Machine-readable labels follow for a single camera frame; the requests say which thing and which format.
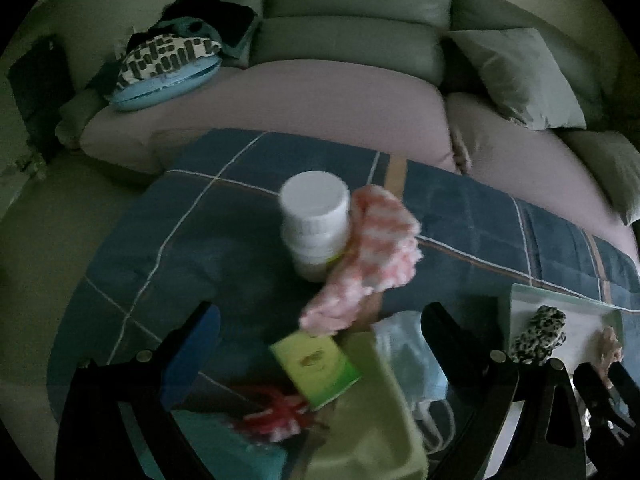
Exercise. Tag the green sofa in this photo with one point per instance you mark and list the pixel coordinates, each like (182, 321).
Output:
(411, 37)

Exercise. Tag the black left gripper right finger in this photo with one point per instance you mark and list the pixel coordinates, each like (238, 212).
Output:
(485, 381)

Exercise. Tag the white pill bottle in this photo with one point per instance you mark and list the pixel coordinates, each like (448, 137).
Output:
(315, 222)

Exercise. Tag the grey green throw pillow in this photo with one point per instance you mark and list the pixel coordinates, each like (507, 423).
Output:
(522, 77)

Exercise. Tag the pink sofa seat cover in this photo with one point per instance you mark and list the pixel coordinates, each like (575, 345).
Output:
(372, 108)

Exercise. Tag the leopard print scrunchie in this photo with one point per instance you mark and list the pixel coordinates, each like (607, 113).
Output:
(543, 334)

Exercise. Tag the pale green tray box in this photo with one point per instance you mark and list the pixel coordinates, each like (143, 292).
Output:
(585, 320)

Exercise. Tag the pink white fuzzy sock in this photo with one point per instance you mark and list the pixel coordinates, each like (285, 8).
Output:
(382, 253)

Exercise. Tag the teal rolled towel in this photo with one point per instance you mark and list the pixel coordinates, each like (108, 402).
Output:
(227, 454)

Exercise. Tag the blue black-white patterned cushion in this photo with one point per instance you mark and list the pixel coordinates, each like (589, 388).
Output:
(163, 68)

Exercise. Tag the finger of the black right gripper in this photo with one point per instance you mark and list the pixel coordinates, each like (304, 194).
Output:
(548, 441)
(609, 427)

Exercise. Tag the blue plaid blanket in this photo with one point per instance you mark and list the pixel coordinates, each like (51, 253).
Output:
(209, 230)

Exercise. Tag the light blue face mask pack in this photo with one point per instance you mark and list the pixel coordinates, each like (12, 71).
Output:
(399, 341)

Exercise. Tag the green tissue pack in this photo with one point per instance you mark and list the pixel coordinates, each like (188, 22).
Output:
(317, 366)

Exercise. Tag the dark clothes pile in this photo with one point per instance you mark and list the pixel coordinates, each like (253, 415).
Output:
(230, 23)

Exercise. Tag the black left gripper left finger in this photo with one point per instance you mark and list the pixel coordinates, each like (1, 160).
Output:
(192, 344)

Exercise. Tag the red white yarn flower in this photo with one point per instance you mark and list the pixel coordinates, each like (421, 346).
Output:
(273, 417)

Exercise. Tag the light green cloth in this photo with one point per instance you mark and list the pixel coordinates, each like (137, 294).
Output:
(372, 432)

